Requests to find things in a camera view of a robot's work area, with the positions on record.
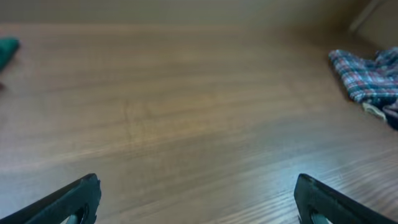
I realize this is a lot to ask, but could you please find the red blue plaid shirt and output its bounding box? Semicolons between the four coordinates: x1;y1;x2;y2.
328;46;398;131

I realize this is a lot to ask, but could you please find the folded green garment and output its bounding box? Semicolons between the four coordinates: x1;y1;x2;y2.
0;37;20;70

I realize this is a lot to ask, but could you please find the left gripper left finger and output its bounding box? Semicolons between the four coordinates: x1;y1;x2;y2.
1;173;101;224

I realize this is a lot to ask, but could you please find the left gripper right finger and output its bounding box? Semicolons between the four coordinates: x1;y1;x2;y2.
294;174;397;224

